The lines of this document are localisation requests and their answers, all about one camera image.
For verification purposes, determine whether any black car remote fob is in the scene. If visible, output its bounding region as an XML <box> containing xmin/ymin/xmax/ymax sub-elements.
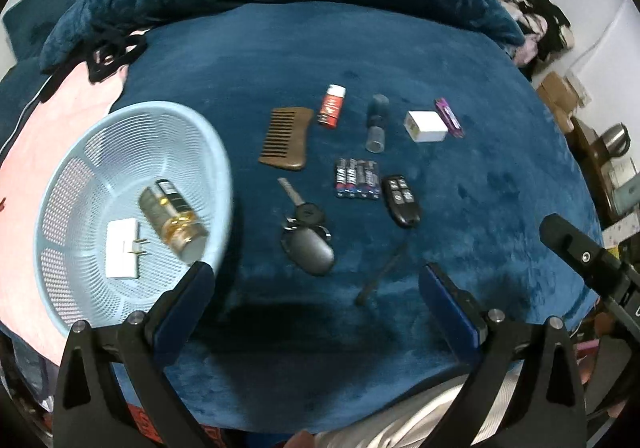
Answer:
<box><xmin>381</xmin><ymin>175</ymin><xmax>421</xmax><ymax>229</ymax></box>

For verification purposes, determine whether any black key with fob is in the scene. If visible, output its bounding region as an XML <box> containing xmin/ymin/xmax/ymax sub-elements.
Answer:
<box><xmin>278</xmin><ymin>177</ymin><xmax>335</xmax><ymax>277</ymax></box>

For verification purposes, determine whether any pack of blue batteries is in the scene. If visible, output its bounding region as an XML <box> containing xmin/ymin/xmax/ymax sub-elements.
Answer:
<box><xmin>334</xmin><ymin>158</ymin><xmax>382</xmax><ymax>200</ymax></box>

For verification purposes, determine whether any white usb charger cube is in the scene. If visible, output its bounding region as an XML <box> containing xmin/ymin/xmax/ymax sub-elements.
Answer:
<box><xmin>404</xmin><ymin>111</ymin><xmax>449</xmax><ymax>144</ymax></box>

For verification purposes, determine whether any purple lighter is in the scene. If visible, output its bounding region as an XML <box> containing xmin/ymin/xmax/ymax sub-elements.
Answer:
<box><xmin>434</xmin><ymin>98</ymin><xmax>464</xmax><ymax>138</ymax></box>

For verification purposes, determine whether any brown wooden comb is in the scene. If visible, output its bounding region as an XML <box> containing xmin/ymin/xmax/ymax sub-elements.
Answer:
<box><xmin>258</xmin><ymin>107</ymin><xmax>314</xmax><ymax>172</ymax></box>

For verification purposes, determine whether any grey spray bottle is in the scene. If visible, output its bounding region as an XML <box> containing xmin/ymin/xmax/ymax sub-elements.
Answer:
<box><xmin>366</xmin><ymin>94</ymin><xmax>390</xmax><ymax>153</ymax></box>

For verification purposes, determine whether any red white lighter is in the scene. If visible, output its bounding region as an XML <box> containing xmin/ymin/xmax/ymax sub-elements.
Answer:
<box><xmin>318</xmin><ymin>84</ymin><xmax>346</xmax><ymax>128</ymax></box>

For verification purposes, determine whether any amber perfume bottle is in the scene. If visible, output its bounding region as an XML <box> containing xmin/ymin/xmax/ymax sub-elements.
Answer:
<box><xmin>138</xmin><ymin>179</ymin><xmax>208</xmax><ymax>265</ymax></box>

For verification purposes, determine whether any white charger in basket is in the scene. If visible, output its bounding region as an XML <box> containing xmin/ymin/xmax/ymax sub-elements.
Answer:
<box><xmin>104</xmin><ymin>217</ymin><xmax>148</xmax><ymax>280</ymax></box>

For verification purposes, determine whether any steel kettle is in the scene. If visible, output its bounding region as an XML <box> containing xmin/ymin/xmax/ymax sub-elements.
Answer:
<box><xmin>600</xmin><ymin>123</ymin><xmax>631</xmax><ymax>158</ymax></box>

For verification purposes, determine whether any light blue plastic basket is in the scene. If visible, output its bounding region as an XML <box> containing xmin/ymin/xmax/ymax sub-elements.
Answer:
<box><xmin>34</xmin><ymin>101</ymin><xmax>233</xmax><ymax>334</ymax></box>

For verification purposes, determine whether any cardboard box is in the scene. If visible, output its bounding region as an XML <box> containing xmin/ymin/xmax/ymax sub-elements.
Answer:
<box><xmin>536</xmin><ymin>72</ymin><xmax>579</xmax><ymax>135</ymax></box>

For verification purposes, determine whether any pile of clothes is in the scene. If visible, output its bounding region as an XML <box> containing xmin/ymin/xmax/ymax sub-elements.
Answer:
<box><xmin>498</xmin><ymin>0</ymin><xmax>575</xmax><ymax>82</ymax></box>

